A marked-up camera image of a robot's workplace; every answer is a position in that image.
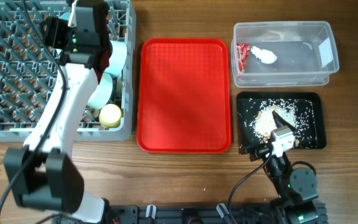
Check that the red plastic tray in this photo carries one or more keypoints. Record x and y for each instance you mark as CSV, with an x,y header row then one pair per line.
x,y
184,96

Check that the green plastic bowl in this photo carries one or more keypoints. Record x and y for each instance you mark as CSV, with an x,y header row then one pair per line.
x,y
102,93

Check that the light blue bowl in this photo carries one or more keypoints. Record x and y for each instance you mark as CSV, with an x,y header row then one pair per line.
x,y
117,59

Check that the large light blue plate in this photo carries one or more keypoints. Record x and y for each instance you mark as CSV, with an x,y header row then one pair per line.
x,y
65,16

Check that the red snack wrapper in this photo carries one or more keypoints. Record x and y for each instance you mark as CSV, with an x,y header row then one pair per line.
x,y
243,50

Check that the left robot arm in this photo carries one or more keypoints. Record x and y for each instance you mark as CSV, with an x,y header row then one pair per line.
x,y
41,173

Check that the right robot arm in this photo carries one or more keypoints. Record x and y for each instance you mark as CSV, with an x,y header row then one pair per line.
x,y
295,182

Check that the food scraps and rice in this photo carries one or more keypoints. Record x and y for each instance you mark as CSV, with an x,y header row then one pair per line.
x,y
262,116

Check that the yellow plastic cup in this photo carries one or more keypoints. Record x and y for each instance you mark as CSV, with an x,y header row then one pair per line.
x,y
110,116

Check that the black plastic tray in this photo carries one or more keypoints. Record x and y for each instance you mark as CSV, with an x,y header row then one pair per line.
x,y
313,97

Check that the clear plastic bin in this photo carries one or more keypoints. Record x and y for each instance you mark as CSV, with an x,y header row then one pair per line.
x,y
306,53

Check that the grey dishwasher rack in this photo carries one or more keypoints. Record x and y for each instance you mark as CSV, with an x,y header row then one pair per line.
x,y
27,76

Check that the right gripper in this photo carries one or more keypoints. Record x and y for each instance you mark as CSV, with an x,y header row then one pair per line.
x,y
259,152

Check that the white tissue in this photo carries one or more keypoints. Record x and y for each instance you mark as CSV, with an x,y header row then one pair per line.
x,y
265,56

